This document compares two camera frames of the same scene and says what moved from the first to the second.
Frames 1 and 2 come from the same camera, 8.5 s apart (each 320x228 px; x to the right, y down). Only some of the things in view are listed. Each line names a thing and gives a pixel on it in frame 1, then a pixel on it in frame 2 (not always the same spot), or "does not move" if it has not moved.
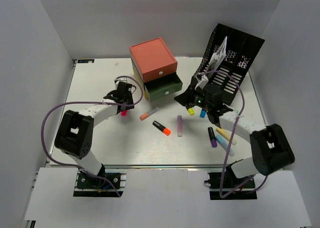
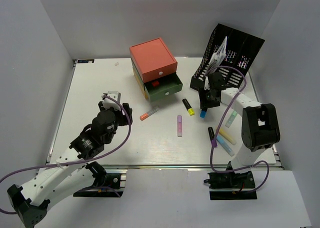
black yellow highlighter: (191, 111) does not move
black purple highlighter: (212, 137) does not move
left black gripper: (130, 98) -> (124, 120)
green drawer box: (158, 87) does not move
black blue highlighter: (203, 113) does not move
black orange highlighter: (166, 131) -> (155, 83)
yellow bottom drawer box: (141, 83) does not move
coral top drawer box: (153, 59) does not move
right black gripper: (186, 98) -> (204, 102)
